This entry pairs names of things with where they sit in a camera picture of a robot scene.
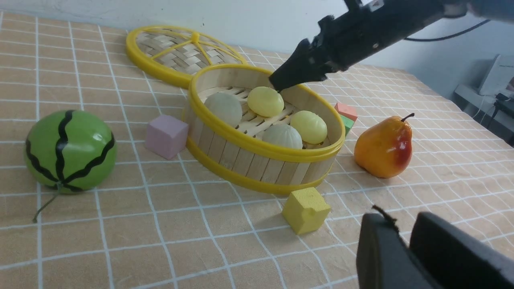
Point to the white device on shelf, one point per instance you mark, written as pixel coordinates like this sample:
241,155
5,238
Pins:
499,77

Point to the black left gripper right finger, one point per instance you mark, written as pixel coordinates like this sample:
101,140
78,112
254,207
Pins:
456,260

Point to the salmon foam cube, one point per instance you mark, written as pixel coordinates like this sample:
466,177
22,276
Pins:
346,111

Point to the yellow foam cube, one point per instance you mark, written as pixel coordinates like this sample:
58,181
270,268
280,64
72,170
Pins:
305,210

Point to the orange toy pear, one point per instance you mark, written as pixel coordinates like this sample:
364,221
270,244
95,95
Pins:
385,149

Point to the white bun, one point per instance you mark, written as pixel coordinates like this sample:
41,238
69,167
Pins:
226,107
283,135

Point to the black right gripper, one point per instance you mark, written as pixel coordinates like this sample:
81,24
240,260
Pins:
352,37

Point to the green foam cube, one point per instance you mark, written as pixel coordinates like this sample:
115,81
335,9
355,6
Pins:
348,123

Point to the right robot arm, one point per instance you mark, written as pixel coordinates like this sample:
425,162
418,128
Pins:
500,10

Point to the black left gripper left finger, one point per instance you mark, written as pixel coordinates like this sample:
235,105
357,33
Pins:
383,260

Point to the pink foam cube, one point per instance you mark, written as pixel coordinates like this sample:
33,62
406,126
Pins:
166,136

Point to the yellow bun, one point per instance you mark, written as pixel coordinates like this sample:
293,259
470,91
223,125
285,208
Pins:
265,101
310,126

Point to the woven bamboo steamer lid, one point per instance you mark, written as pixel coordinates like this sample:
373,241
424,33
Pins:
175,54

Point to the green toy watermelon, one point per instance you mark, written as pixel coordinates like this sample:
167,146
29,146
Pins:
70,151

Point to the yellow bun front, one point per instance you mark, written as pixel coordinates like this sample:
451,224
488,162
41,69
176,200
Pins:
310,126

